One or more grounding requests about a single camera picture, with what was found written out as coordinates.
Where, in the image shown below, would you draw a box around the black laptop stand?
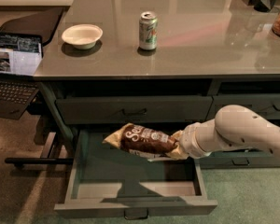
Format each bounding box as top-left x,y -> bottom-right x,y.
4,91 -> 75,168

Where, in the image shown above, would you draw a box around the white paper bowl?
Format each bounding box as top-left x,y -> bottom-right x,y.
62,24 -> 103,49

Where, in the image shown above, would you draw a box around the open middle drawer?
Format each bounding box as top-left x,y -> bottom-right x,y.
55,130 -> 217,220

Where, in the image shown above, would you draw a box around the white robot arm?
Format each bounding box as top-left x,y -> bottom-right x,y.
179,105 -> 280,159

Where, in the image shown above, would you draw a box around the open black laptop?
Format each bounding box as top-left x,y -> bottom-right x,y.
0,32 -> 43,119

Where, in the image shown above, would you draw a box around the green soda can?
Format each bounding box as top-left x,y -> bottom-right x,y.
139,11 -> 158,50

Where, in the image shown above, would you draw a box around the bottom right drawer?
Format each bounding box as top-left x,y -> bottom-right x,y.
198,150 -> 280,169

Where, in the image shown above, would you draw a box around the closed top left drawer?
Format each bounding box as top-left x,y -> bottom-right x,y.
56,95 -> 212,124

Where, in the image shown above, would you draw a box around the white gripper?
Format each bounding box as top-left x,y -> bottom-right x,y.
179,119 -> 215,159

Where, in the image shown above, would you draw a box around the brown chip bag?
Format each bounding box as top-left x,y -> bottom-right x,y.
104,123 -> 189,161

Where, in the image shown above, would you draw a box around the top right drawer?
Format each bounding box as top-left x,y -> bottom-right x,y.
207,93 -> 280,120

